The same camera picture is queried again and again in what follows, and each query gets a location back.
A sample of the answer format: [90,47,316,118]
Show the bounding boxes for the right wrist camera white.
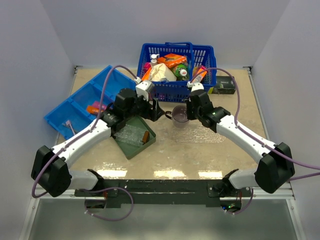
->
[187,81,204,93]

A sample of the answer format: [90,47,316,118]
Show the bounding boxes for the crumpled beige paper bag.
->
[148,63,177,82]

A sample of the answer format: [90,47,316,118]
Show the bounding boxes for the green soda bottle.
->
[171,64,189,81]

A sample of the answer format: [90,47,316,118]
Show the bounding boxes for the pink toothpaste tube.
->
[92,101,100,108]

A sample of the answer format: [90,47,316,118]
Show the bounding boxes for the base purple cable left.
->
[84,186,135,222]

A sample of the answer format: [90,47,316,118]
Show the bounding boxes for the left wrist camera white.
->
[135,80,154,101]

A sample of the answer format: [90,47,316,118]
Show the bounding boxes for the light blue compartment bin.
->
[44,65,136,140]

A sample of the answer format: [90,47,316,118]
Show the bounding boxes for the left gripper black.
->
[124,90,164,122]

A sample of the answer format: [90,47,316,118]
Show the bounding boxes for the orange cardboard box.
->
[157,53,187,69]

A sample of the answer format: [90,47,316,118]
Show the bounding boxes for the clear glass tray wooden handles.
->
[113,122,226,147]

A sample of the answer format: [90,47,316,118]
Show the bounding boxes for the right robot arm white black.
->
[185,90,295,197]

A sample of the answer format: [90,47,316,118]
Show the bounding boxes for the purple translucent cup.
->
[165,105,189,129]

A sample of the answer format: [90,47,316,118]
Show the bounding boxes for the orange scrub sponge pack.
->
[141,67,152,81]

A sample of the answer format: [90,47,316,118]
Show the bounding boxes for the white pump bottle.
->
[150,53,160,68]

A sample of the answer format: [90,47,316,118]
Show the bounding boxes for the black box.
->
[208,76,236,95]

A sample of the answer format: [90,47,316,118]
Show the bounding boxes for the pink carton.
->
[143,62,151,75]

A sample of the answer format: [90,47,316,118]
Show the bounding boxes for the green metal tray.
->
[112,116,157,160]

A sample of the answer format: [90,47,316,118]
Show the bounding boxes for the orange pink snack box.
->
[191,65,207,83]

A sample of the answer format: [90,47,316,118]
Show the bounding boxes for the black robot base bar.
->
[75,179,251,210]

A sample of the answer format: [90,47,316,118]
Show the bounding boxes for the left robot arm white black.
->
[31,88,165,198]

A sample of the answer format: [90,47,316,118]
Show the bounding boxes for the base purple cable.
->
[84,186,135,222]
[224,188,254,215]

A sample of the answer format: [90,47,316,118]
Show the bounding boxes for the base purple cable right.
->
[224,188,254,215]

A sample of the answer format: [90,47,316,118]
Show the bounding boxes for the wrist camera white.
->
[187,81,204,93]
[135,80,154,101]

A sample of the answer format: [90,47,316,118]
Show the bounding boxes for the orange toothpaste tube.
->
[86,105,101,115]

